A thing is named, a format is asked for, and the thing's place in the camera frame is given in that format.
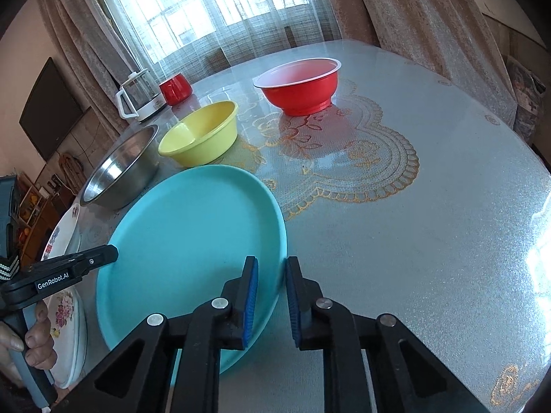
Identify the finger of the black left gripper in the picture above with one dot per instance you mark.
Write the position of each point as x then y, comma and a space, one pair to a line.
94, 255

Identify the beige curtain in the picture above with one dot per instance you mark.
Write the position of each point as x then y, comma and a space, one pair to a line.
449, 37
97, 57

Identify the left beige curtain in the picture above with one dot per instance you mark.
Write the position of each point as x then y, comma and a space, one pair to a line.
97, 57

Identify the sheer white window curtain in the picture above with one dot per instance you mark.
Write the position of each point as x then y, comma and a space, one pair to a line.
198, 38

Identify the red plastic bowl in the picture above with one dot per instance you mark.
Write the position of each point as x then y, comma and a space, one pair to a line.
302, 87

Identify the white plate red characters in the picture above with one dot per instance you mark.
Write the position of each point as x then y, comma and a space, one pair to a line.
65, 239

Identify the stainless steel bowl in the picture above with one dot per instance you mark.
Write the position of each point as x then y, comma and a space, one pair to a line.
125, 173

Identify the person's left hand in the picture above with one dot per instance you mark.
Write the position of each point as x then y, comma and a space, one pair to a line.
40, 353

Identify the yellow plastic bowl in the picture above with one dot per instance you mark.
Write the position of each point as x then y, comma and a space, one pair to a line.
202, 136

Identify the small white floral plate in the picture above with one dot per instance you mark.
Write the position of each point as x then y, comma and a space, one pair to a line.
68, 327

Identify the white glass electric kettle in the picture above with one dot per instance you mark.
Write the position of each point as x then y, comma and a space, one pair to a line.
139, 97

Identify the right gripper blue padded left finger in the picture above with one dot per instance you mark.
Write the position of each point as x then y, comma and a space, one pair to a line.
172, 364

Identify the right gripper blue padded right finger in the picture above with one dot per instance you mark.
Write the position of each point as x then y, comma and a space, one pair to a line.
370, 364

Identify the large turquoise plastic plate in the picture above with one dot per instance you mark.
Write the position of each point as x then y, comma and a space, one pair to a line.
182, 241

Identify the red mug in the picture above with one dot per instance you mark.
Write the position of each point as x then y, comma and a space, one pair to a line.
176, 89

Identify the right beige curtain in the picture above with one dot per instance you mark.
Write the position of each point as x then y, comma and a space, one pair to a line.
449, 37

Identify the wooden shelf cabinet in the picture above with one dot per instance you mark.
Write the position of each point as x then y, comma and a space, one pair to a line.
37, 216

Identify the black wall television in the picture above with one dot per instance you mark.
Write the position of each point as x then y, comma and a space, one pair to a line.
51, 111

